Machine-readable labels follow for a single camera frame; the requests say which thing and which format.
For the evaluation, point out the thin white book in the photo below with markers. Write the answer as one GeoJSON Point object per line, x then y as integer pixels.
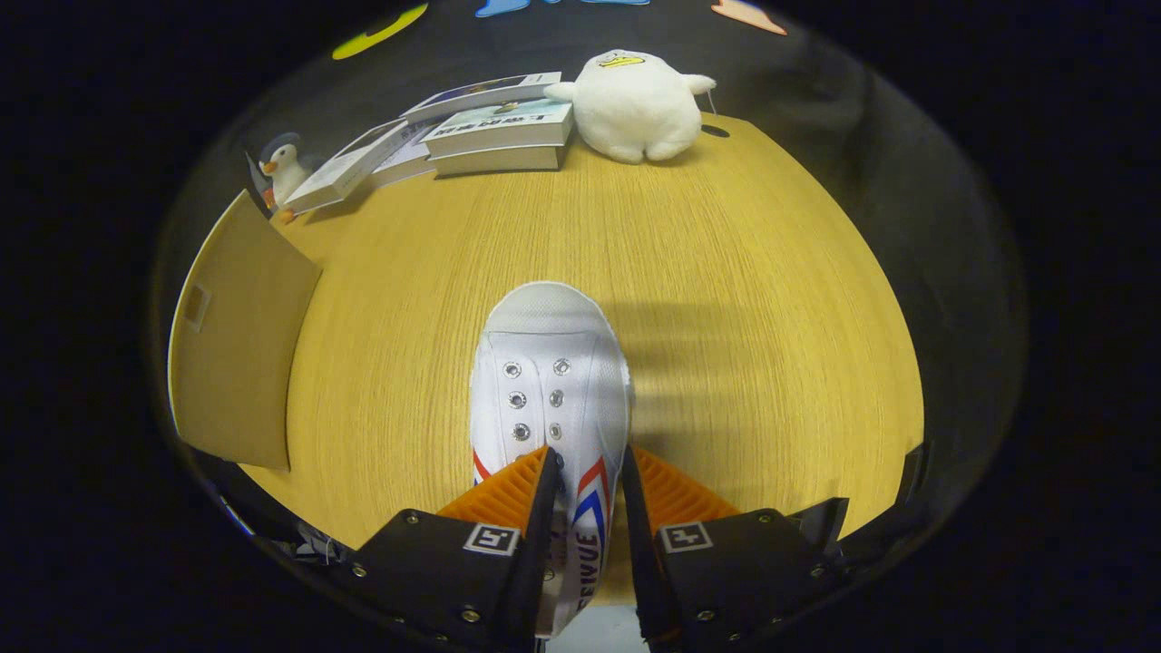
{"type": "Point", "coordinates": [404, 163]}

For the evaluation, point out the penguin plush toy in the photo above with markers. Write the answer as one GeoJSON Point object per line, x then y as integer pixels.
{"type": "Point", "coordinates": [284, 172]}

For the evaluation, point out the beige fabric storage box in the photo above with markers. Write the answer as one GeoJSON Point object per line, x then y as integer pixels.
{"type": "Point", "coordinates": [240, 345]}

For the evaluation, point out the blue picture cover book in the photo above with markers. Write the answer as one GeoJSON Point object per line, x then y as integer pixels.
{"type": "Point", "coordinates": [481, 93]}

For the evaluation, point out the white portrait cover book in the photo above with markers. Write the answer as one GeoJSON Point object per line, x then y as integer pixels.
{"type": "Point", "coordinates": [349, 168]}

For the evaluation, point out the thick pale blue cover book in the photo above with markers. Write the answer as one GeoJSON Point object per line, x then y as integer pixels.
{"type": "Point", "coordinates": [499, 127]}

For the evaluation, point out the white duck plush toy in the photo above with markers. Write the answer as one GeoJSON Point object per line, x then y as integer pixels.
{"type": "Point", "coordinates": [635, 109]}

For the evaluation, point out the black edge clamp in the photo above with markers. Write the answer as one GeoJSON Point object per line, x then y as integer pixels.
{"type": "Point", "coordinates": [914, 476]}

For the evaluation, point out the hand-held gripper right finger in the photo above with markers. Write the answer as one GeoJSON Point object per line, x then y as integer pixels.
{"type": "Point", "coordinates": [639, 562]}

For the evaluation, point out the white shoe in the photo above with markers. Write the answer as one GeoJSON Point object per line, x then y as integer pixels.
{"type": "Point", "coordinates": [549, 399]}

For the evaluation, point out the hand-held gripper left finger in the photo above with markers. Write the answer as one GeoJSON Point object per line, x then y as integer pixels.
{"type": "Point", "coordinates": [537, 553]}

